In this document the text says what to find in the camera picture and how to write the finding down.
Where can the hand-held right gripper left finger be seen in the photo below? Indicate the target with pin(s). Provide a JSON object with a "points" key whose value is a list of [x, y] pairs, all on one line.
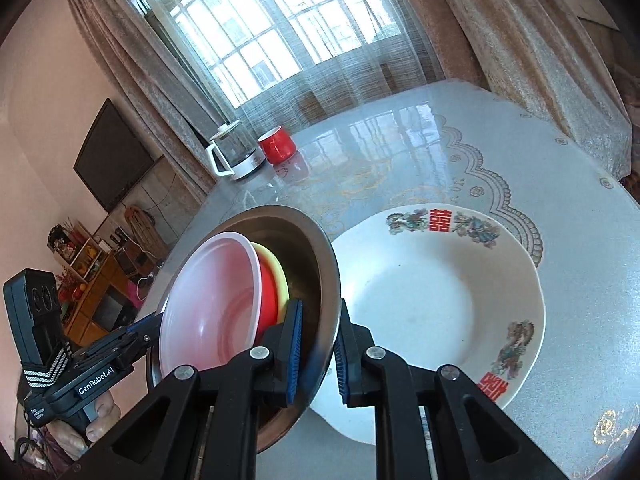
{"points": [[295, 350]]}

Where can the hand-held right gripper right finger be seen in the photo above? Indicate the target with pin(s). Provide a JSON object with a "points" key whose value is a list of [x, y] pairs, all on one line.
{"points": [[341, 365]]}

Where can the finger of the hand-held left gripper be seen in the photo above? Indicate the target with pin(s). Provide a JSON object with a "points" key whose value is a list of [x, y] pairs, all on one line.
{"points": [[145, 325], [135, 352]]}

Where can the red plastic bowl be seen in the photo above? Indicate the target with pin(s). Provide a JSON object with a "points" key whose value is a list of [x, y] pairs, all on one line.
{"points": [[210, 310]]}

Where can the yellow plastic bowl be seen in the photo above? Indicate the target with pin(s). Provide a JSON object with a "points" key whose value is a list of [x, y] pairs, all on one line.
{"points": [[277, 275]]}

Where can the stainless steel bowl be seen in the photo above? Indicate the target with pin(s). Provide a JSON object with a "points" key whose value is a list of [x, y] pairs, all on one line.
{"points": [[310, 260]]}

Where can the large white dragon-print plate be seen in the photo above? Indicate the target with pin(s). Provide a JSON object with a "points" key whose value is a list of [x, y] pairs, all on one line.
{"points": [[425, 300]]}

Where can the person's left hand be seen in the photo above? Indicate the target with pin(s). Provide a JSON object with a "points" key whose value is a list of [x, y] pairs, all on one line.
{"points": [[102, 415]]}

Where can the wooden cabinet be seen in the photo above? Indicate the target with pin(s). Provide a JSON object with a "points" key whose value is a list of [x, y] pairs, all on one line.
{"points": [[95, 300]]}

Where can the white glass electric kettle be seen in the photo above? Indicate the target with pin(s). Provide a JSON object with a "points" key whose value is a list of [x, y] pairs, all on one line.
{"points": [[235, 152]]}

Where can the red mug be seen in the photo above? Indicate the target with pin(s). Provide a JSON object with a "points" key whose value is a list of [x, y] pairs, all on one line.
{"points": [[277, 147]]}

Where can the beige velvet curtain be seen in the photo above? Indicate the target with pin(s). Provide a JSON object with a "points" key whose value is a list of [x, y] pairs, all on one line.
{"points": [[525, 60], [140, 75]]}

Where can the white sheer curtain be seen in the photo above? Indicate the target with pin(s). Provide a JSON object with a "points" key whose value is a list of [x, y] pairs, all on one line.
{"points": [[325, 90]]}

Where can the barred window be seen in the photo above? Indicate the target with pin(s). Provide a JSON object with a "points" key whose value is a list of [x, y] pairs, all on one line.
{"points": [[275, 25]]}

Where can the wooden frame leaning on wall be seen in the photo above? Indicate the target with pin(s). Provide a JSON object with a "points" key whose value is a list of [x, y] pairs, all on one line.
{"points": [[145, 230]]}

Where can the black wall television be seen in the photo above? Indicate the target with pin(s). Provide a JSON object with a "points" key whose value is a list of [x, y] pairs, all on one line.
{"points": [[112, 160]]}

